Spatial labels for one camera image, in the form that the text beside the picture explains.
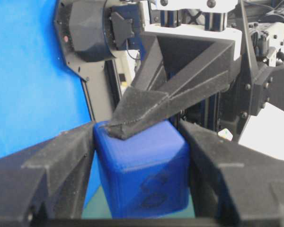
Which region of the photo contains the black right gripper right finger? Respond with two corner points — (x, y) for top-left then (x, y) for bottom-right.
(179, 121), (284, 222)

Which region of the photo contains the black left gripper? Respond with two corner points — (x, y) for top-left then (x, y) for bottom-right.
(106, 0), (284, 141)

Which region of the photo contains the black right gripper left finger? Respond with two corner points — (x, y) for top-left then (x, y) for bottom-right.
(0, 122), (94, 220)

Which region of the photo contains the blue block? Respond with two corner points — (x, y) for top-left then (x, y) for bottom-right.
(93, 121), (189, 218)

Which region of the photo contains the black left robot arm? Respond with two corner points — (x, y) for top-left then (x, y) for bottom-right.
(54, 0), (284, 141)

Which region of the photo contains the blue table cloth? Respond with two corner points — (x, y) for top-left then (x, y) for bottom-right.
(0, 0), (102, 227)

